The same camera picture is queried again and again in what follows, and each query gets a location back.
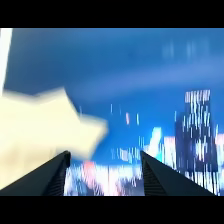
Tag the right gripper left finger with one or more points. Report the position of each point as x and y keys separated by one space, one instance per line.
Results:
x=50 y=176

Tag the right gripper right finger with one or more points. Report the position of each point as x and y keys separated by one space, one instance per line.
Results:
x=160 y=180

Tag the cream garment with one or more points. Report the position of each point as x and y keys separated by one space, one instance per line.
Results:
x=40 y=130

